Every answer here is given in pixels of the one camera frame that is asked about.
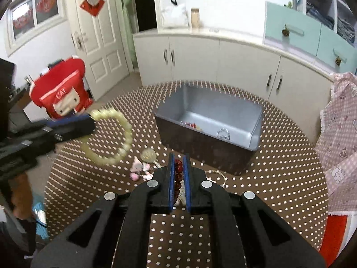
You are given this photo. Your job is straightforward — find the light blue drawer unit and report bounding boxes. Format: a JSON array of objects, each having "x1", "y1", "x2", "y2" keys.
[{"x1": 264, "y1": 1, "x2": 357, "y2": 73}]

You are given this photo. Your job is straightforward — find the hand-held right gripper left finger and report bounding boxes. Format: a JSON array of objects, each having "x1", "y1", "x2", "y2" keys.
[{"x1": 31, "y1": 153, "x2": 175, "y2": 268}]

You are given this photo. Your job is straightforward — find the pale yellow bead bracelet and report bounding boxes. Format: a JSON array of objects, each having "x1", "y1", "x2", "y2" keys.
[{"x1": 82, "y1": 107, "x2": 133, "y2": 166}]

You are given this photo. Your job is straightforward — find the folded denim clothes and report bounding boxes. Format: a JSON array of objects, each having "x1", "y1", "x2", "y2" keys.
[
  {"x1": 307, "y1": 1, "x2": 335, "y2": 28},
  {"x1": 336, "y1": 18, "x2": 357, "y2": 43}
]

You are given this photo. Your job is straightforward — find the pink hair accessory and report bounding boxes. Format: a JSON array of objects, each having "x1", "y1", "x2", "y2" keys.
[{"x1": 130, "y1": 156, "x2": 157, "y2": 181}]

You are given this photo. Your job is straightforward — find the light blue cloth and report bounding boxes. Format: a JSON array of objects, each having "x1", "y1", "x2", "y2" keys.
[{"x1": 31, "y1": 201, "x2": 49, "y2": 241}]

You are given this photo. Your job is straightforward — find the brown polka dot tablecloth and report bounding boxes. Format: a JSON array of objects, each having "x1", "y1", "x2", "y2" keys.
[{"x1": 45, "y1": 80, "x2": 330, "y2": 268}]

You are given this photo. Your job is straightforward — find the grey metal box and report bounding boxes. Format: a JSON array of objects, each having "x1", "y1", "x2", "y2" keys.
[{"x1": 153, "y1": 85, "x2": 264, "y2": 177}]

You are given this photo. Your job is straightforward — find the white bag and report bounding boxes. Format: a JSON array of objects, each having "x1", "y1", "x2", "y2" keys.
[{"x1": 160, "y1": 0, "x2": 189, "y2": 28}]

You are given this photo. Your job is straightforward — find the pink checkered cloth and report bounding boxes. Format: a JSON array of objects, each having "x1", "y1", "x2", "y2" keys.
[{"x1": 314, "y1": 72, "x2": 357, "y2": 215}]

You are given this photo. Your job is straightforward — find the metal door handle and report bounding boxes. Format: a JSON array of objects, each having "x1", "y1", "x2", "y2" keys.
[{"x1": 72, "y1": 32, "x2": 85, "y2": 51}]

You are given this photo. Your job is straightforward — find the person's left forearm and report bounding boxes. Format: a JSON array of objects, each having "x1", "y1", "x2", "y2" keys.
[{"x1": 8, "y1": 172, "x2": 34, "y2": 220}]

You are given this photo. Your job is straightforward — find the round gold pendant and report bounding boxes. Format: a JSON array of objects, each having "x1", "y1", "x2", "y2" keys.
[{"x1": 140, "y1": 149, "x2": 157, "y2": 163}]

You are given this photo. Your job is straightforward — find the red window paper cutting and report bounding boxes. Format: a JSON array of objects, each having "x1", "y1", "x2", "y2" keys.
[
  {"x1": 12, "y1": 6, "x2": 34, "y2": 28},
  {"x1": 36, "y1": 0, "x2": 58, "y2": 13}
]

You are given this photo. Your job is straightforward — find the orange red cushion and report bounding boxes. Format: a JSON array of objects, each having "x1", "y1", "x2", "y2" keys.
[{"x1": 318, "y1": 214, "x2": 352, "y2": 267}]

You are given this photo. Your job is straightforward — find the white framed window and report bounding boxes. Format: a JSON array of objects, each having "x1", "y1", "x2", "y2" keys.
[{"x1": 6, "y1": 0, "x2": 67, "y2": 56}]

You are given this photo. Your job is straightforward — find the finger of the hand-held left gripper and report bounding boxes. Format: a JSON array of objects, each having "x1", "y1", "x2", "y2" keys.
[
  {"x1": 54, "y1": 121, "x2": 96, "y2": 146},
  {"x1": 45, "y1": 116, "x2": 94, "y2": 127}
]

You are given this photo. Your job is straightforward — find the white shelf unit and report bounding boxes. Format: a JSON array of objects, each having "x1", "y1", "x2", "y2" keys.
[{"x1": 296, "y1": 0, "x2": 357, "y2": 45}]

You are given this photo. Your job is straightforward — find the white pearl bracelet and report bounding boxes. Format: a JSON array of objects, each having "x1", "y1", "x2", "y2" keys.
[{"x1": 205, "y1": 170, "x2": 227, "y2": 186}]

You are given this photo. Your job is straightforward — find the small red trinket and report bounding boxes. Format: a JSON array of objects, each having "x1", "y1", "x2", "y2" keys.
[{"x1": 181, "y1": 121, "x2": 203, "y2": 131}]

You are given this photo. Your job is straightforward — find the dark red bead bracelet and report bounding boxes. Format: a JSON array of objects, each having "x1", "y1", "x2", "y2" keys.
[{"x1": 174, "y1": 159, "x2": 183, "y2": 201}]

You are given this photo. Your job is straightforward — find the beige jar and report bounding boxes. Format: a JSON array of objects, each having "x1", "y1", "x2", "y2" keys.
[{"x1": 191, "y1": 8, "x2": 200, "y2": 30}]

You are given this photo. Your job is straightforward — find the green curtain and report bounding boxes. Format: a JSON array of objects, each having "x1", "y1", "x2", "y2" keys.
[{"x1": 120, "y1": 0, "x2": 143, "y2": 73}]

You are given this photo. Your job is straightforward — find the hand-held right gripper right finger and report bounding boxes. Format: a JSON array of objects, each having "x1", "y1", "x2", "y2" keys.
[{"x1": 183, "y1": 154, "x2": 327, "y2": 268}]

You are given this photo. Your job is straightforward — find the red fabric bag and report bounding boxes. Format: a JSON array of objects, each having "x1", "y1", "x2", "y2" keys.
[{"x1": 29, "y1": 57, "x2": 92, "y2": 119}]

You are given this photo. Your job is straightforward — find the white panel door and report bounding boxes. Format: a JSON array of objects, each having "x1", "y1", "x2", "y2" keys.
[{"x1": 65, "y1": 0, "x2": 131, "y2": 101}]

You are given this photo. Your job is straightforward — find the white low cabinet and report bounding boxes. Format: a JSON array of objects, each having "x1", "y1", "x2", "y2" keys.
[{"x1": 132, "y1": 28, "x2": 335, "y2": 118}]

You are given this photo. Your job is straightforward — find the red diamond door decoration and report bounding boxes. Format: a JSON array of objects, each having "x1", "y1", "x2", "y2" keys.
[{"x1": 80, "y1": 0, "x2": 106, "y2": 17}]

